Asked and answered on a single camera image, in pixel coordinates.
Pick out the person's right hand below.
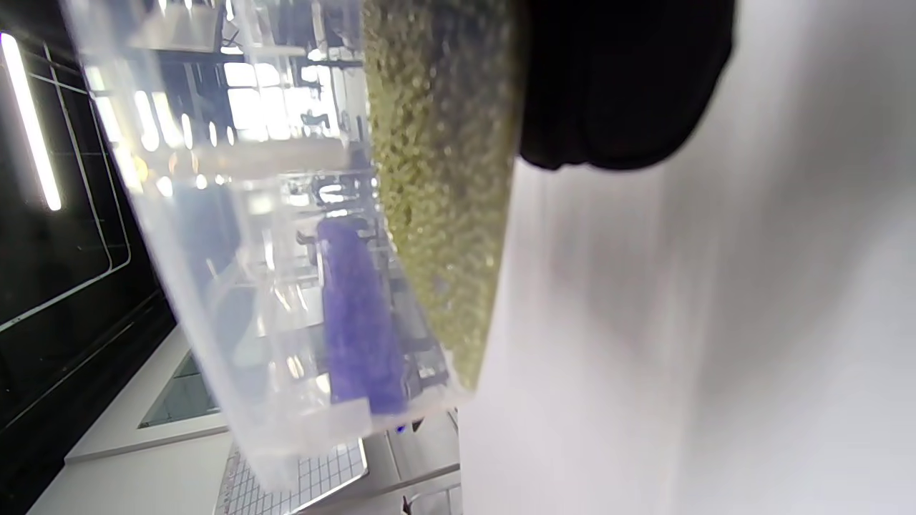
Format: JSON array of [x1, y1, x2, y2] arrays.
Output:
[[517, 0, 737, 172]]

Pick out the green mung beans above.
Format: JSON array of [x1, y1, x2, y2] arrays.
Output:
[[361, 0, 528, 391]]

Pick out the clear container with blue clips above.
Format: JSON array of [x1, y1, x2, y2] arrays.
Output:
[[60, 0, 530, 496]]

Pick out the ceiling light strips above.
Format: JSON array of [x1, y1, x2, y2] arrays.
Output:
[[0, 31, 63, 212]]

